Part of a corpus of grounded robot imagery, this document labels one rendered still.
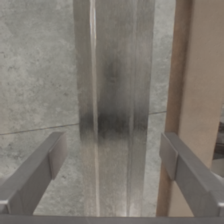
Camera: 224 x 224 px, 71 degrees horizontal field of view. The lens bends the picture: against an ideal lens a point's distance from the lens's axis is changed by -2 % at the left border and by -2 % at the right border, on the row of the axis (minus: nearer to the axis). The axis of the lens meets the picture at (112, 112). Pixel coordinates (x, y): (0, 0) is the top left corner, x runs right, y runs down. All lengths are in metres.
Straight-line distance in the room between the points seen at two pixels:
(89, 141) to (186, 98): 0.14
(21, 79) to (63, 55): 0.16
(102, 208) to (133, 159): 0.05
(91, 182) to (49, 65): 0.43
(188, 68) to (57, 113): 0.44
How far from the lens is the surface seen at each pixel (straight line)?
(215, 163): 0.61
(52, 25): 0.55
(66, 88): 0.53
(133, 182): 0.18
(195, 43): 0.23
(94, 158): 0.16
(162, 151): 0.16
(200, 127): 0.25
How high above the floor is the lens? 0.51
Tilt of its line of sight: 75 degrees down
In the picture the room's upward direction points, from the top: 177 degrees counter-clockwise
